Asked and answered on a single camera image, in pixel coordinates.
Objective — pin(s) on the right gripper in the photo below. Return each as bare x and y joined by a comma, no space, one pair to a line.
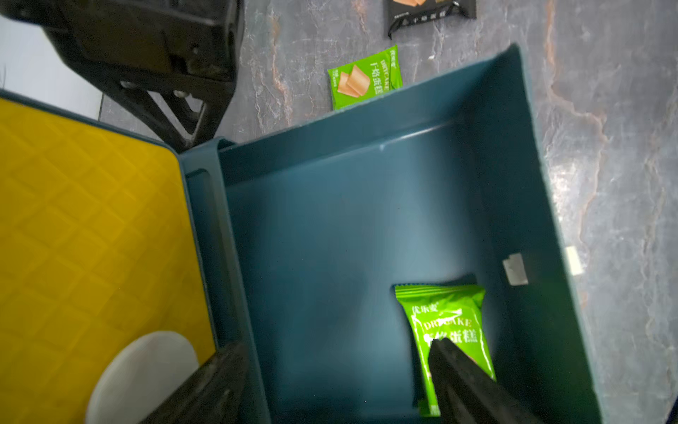
171,64

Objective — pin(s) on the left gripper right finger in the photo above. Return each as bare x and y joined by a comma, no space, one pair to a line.
466,394

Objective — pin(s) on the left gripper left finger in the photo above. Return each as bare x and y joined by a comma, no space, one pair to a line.
212,394

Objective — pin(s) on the green cookie packet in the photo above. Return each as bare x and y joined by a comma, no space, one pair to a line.
445,311
365,79

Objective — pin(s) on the teal drawer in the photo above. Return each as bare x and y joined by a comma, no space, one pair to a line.
303,236

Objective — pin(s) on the yellow top drawer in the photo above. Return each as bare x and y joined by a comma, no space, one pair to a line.
97,250

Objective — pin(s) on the black cookie packet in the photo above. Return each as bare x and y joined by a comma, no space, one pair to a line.
406,13

